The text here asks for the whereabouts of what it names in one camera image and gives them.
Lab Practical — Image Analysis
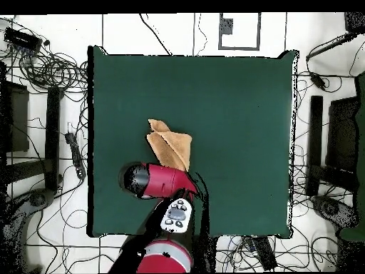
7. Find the tan terry towel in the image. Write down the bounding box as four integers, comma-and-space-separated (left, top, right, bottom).
146, 118, 193, 173

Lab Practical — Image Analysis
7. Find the black flat bar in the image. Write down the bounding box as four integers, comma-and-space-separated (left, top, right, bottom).
307, 95, 324, 197
44, 86, 63, 191

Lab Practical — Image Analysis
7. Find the dark green table cloth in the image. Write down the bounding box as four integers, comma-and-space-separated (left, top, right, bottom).
87, 45, 299, 239

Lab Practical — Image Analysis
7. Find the black power strip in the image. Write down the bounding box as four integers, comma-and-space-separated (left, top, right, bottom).
64, 131, 87, 180

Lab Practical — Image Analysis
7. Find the black oblong box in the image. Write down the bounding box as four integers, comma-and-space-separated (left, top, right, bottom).
250, 235, 278, 271

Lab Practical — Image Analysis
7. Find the black power adapter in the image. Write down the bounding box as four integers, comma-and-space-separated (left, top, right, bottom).
309, 71, 327, 90

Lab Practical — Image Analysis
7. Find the dark grey stand base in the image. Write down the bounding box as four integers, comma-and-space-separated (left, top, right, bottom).
311, 195, 359, 230
0, 188, 56, 273

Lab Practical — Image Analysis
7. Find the black rectangular box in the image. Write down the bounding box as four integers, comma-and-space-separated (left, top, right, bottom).
0, 81, 30, 153
325, 96, 359, 173

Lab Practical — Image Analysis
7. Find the dark green cloth panel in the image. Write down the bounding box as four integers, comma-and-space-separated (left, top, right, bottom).
339, 72, 365, 243

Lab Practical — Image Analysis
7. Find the black boom pole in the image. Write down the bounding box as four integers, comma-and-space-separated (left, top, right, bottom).
305, 31, 358, 62

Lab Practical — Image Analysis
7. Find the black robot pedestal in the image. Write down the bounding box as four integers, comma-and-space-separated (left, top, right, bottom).
193, 235, 218, 273

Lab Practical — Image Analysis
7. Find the black floor cable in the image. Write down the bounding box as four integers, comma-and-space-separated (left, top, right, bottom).
138, 13, 173, 56

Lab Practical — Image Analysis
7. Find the black cable bundle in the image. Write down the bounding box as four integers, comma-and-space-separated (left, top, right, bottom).
16, 51, 88, 93

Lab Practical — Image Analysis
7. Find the black network switch box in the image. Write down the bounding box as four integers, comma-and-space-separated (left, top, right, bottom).
4, 26, 43, 53

